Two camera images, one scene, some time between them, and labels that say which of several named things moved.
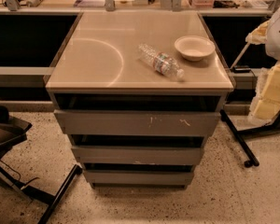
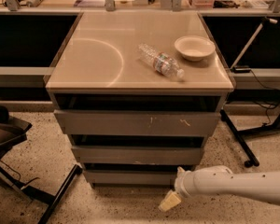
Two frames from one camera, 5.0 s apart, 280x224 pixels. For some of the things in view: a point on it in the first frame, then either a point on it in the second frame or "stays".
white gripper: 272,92 -> 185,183
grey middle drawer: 106,155 stays
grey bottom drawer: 139,178 stays
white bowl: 194,48 stays
